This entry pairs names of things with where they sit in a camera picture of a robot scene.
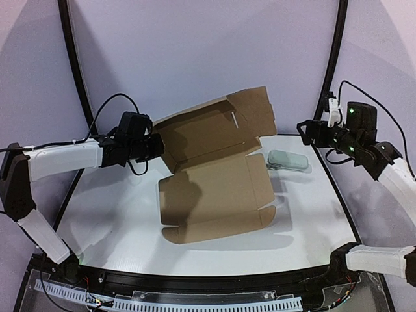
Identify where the brown cardboard box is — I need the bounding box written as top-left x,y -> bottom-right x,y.
154,86 -> 277,244

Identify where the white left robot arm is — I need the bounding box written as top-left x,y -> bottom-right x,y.
1,112 -> 164,283

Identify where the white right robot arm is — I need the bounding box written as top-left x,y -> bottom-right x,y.
296,102 -> 415,285

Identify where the pale green oblong case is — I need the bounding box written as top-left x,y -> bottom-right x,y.
266,150 -> 309,171

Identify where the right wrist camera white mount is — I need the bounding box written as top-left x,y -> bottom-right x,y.
324,91 -> 344,128

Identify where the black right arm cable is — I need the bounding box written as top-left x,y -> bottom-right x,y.
324,80 -> 416,179

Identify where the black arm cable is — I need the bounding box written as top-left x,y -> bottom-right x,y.
324,80 -> 416,179
0,93 -> 150,176

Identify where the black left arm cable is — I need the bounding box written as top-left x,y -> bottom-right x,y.
0,93 -> 150,176

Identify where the right black frame post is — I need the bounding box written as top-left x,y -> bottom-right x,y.
312,0 -> 361,242

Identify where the black frame post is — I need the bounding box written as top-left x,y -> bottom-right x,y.
312,0 -> 361,242
53,0 -> 98,230

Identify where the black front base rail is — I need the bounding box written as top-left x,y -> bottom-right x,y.
16,253 -> 397,312

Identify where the white slotted cable duct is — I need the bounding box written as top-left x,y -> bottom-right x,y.
29,279 -> 303,312

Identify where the left black frame post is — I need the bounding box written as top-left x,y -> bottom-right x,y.
53,0 -> 98,230

